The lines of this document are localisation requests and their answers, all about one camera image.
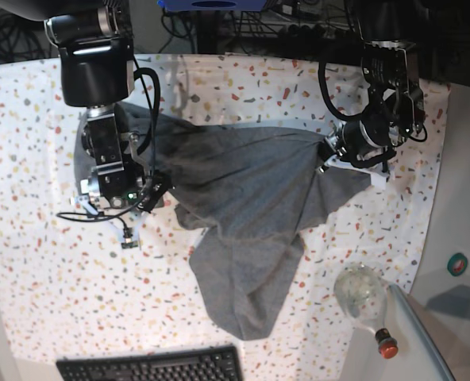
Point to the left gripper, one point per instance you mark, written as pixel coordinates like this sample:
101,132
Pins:
333,150

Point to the grey t-shirt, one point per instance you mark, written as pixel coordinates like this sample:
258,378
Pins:
253,190

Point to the blue box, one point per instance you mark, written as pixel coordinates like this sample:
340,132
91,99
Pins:
213,5

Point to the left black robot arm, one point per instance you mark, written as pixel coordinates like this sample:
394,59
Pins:
395,113

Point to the black keyboard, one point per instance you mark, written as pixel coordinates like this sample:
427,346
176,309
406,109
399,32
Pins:
219,363

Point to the green tape roll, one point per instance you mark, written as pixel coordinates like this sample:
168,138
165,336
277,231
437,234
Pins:
457,264

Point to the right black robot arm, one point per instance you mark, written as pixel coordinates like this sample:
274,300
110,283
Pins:
94,41

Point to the terrazzo pattern tablecloth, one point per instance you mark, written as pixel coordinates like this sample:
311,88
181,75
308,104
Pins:
68,289

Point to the clear glass bottle red cap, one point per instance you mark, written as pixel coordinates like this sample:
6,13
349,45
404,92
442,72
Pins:
362,296

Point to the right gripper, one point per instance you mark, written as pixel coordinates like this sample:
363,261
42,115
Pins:
115,170

